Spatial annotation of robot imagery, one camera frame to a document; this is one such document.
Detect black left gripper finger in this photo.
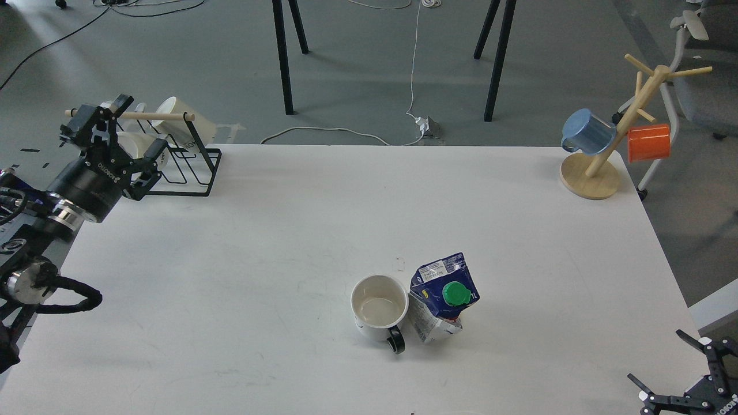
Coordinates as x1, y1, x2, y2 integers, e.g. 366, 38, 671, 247
59, 94, 134, 165
122, 138, 168, 201

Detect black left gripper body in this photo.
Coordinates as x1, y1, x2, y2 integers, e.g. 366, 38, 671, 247
46, 152, 133, 223

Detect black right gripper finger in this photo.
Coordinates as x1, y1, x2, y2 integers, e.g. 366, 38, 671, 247
676, 329, 737, 390
627, 373, 713, 414

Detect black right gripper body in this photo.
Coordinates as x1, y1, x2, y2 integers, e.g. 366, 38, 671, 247
701, 375, 737, 414

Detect blue milk carton green cap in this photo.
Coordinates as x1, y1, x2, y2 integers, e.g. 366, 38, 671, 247
408, 252, 480, 344

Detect white mug black handle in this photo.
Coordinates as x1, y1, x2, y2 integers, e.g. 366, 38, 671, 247
350, 275, 409, 355

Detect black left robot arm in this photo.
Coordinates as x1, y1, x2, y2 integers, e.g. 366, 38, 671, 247
1, 95, 167, 371

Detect white cup on rack front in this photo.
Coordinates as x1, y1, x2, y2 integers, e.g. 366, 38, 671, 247
118, 131, 171, 171

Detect cream cup on rack rear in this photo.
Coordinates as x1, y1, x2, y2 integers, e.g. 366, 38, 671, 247
151, 96, 217, 149

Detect white side table edge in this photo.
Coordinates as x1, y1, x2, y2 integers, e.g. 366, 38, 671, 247
688, 279, 737, 335

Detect black table legs left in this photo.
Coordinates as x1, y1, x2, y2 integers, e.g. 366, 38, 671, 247
271, 1, 310, 116

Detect black table legs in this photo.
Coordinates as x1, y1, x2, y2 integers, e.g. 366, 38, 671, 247
473, 1, 517, 122
271, 1, 310, 116

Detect wooden mug tree stand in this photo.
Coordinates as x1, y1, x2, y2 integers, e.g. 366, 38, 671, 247
560, 54, 713, 200

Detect orange mug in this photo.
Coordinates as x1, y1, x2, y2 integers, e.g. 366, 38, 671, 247
627, 123, 672, 163

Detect blue mug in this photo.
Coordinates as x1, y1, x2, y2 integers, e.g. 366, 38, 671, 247
561, 108, 617, 157

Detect floor power socket box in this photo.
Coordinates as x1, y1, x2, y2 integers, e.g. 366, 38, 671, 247
422, 116, 445, 145

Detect black table legs right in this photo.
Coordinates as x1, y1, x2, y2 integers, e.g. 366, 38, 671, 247
473, 1, 517, 122

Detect black wire cup rack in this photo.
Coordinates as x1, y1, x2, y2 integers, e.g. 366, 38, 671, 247
65, 101, 223, 197

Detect black floor cable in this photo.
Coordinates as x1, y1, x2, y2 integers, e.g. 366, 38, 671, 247
0, 0, 205, 90

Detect white power cable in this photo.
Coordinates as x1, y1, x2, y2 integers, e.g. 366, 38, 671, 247
260, 0, 442, 146

